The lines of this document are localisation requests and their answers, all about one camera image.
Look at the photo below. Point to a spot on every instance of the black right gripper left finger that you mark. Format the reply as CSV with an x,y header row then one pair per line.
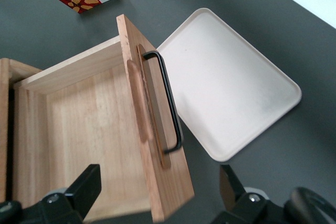
x,y
81,192

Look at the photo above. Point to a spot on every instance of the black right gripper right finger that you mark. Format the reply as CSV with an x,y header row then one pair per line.
x,y
236,197

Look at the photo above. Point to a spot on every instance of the wooden drawer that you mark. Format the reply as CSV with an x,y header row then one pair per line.
x,y
86,119

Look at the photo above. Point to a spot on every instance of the beige rectangular tray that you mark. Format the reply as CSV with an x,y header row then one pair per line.
x,y
225,85

